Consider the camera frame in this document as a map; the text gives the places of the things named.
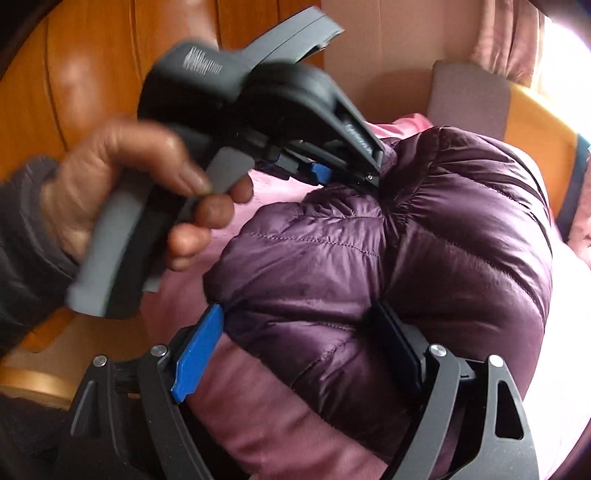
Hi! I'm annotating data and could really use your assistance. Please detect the bright window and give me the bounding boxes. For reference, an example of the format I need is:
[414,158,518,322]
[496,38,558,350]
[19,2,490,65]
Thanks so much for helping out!
[545,11,591,121]

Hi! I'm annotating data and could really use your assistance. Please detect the wooden headboard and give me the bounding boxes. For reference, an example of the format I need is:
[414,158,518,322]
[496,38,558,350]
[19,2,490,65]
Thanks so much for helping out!
[0,0,324,409]

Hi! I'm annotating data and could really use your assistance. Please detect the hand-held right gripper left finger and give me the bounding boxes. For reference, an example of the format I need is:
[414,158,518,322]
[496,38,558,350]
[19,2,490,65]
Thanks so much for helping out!
[55,304,225,480]

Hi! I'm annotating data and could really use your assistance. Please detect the purple puffer jacket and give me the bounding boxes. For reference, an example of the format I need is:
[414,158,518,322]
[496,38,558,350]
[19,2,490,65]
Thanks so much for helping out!
[203,126,555,478]

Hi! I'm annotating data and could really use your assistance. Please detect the person's left hand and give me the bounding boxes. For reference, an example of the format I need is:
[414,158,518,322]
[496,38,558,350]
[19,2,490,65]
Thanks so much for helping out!
[41,119,256,273]

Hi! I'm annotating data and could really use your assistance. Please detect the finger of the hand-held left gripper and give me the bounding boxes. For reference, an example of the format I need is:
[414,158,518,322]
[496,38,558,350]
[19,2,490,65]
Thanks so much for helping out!
[263,104,386,188]

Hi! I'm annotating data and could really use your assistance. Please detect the person's left forearm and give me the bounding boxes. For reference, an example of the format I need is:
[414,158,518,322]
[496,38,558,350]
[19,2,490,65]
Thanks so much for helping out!
[0,157,80,354]

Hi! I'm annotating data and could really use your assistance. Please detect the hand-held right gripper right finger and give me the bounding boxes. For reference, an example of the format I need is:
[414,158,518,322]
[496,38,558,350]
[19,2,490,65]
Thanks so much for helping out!
[368,301,542,480]

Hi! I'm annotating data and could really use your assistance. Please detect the pink blanket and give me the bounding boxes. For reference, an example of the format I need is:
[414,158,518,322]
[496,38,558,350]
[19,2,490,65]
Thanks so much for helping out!
[139,113,591,480]

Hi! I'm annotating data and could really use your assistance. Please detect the yellow cushion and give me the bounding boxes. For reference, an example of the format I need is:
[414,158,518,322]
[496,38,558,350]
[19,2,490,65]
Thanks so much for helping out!
[503,85,580,217]

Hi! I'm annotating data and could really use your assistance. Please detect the pink curtain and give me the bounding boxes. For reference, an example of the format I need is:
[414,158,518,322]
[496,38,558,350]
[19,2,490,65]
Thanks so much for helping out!
[471,0,555,88]

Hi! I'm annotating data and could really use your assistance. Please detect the dark cloth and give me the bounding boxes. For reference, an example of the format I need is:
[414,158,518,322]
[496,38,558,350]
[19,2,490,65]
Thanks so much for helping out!
[0,388,75,480]

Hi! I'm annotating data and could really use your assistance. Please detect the grey cushion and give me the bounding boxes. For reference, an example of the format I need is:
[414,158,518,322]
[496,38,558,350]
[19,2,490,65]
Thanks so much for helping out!
[427,60,511,141]

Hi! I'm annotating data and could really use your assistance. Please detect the blue cloth edge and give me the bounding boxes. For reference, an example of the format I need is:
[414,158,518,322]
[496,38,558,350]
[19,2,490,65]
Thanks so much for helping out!
[556,134,591,232]

